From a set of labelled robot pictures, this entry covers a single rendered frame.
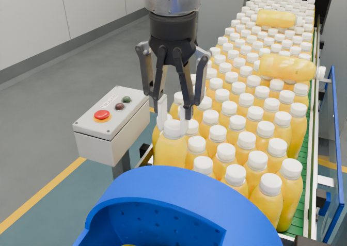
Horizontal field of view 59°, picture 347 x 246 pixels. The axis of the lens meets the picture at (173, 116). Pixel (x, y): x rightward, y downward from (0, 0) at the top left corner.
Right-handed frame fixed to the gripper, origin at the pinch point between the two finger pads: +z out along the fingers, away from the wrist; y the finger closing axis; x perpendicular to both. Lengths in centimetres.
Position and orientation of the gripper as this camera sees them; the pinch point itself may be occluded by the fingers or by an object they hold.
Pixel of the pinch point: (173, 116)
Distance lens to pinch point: 60.0
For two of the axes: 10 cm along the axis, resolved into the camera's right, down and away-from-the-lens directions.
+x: 3.7, -5.3, 7.6
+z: 0.1, 8.2, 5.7
